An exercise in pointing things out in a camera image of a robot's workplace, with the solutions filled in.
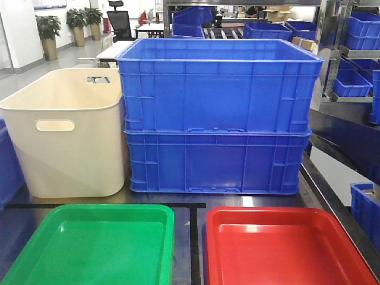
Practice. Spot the lower blue stacking crate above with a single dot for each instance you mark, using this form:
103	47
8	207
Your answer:
216	162

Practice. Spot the small blue bin right shelf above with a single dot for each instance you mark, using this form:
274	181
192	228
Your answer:
349	83

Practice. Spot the upper blue stacking crate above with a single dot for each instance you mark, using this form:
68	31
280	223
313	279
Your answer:
187	85

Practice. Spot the blue bin far right floor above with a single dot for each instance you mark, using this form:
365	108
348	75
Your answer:
365	210

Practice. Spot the blue stacking crate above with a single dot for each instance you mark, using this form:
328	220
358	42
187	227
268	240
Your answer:
216	162
187	85

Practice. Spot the potted plant far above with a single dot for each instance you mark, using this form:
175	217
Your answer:
93	18

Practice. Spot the black office chair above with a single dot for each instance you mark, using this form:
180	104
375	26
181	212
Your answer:
120	22

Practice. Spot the green plastic tray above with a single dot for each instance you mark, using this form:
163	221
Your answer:
98	244

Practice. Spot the potted plant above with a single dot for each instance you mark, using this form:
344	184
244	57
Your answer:
93	18
48	28
76	21

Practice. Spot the cream plastic basket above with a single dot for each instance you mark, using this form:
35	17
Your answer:
66	128

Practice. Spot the potted plant left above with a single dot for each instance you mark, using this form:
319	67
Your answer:
48	28

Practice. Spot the potted plant middle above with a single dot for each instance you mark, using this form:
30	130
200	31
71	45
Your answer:
76	21

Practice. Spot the red plastic tray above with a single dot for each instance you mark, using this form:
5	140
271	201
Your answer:
281	245

